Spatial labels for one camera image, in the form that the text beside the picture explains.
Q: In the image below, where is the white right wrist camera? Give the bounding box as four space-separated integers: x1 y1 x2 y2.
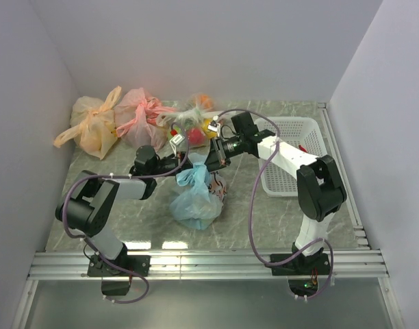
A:
207 116 222 138

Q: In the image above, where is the aluminium mounting rail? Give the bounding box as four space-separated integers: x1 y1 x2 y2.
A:
27 249 389 280

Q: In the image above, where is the pink plastic bag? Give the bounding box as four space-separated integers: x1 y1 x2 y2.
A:
114 88 176 151

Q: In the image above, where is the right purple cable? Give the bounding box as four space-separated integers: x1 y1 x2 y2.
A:
212 108 333 301

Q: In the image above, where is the white plastic basket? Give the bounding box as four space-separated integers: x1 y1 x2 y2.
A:
255 117 327 197

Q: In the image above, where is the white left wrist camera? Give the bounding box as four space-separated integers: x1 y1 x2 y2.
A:
169 134 186 155

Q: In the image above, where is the beige plastic bag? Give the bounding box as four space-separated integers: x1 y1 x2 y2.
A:
53 86 122 160

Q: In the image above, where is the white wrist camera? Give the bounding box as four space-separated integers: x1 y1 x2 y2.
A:
207 116 222 138
169 134 186 155

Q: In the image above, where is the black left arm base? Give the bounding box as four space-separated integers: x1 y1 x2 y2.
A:
86 254 151 304

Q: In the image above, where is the clear plastic bag with fruits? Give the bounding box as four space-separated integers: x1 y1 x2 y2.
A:
155 93 223 148

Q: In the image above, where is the yellow smiley fruit in bag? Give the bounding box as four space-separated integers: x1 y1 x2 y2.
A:
201 118 214 138

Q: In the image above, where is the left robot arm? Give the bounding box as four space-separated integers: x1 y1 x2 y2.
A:
55 145 190 276

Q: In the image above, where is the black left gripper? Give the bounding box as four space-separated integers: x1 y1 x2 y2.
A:
150 151 209 183

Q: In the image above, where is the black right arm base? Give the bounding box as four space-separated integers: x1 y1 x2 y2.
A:
270 249 334 301

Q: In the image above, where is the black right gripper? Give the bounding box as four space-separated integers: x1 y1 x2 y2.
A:
201 136 244 174

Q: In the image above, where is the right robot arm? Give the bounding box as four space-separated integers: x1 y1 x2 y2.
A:
213 109 347 274

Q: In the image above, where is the red fake fruit in bag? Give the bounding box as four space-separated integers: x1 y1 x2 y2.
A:
187 127 206 147

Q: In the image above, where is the light blue plastic bag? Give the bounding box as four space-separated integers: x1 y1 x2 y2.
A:
169 153 227 230

